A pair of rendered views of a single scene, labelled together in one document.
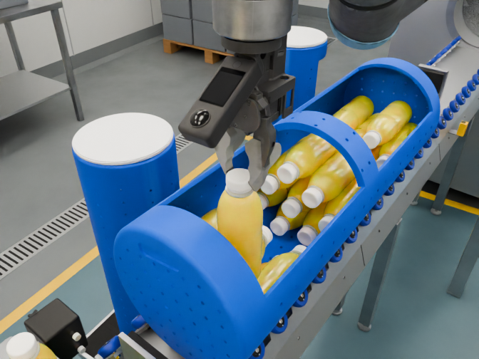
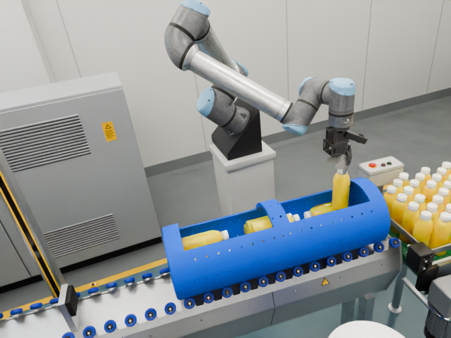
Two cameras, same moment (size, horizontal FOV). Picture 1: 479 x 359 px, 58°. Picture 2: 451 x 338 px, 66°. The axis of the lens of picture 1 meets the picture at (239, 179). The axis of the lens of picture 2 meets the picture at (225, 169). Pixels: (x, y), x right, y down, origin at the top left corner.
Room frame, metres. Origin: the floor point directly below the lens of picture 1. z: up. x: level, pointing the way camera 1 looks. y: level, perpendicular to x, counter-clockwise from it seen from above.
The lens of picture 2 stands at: (1.72, 0.43, 2.05)
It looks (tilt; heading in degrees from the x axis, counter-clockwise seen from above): 30 degrees down; 221
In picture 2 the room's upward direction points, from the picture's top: 7 degrees counter-clockwise
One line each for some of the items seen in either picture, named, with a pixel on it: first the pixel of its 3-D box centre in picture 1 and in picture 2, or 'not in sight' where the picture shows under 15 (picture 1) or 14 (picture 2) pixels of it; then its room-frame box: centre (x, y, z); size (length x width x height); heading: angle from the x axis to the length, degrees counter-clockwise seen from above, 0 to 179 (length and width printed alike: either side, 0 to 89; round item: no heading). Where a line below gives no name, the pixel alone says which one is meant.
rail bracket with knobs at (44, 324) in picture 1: (58, 337); (419, 257); (0.48, 0.33, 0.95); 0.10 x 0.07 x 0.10; 52
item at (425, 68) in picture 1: (427, 89); (72, 307); (1.44, -0.67, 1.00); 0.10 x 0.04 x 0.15; 52
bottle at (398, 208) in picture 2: not in sight; (398, 214); (0.28, 0.20, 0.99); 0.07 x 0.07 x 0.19
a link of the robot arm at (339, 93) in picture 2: not in sight; (341, 96); (0.51, -0.02, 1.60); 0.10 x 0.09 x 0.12; 74
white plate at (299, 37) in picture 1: (295, 36); not in sight; (1.95, -0.25, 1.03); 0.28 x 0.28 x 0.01
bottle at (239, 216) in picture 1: (239, 231); (341, 188); (0.49, 0.00, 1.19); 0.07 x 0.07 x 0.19
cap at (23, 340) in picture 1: (21, 345); (426, 214); (0.37, 0.31, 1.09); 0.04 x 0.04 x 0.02
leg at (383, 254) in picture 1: (377, 278); not in sight; (1.18, -0.55, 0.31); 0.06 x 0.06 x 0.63; 52
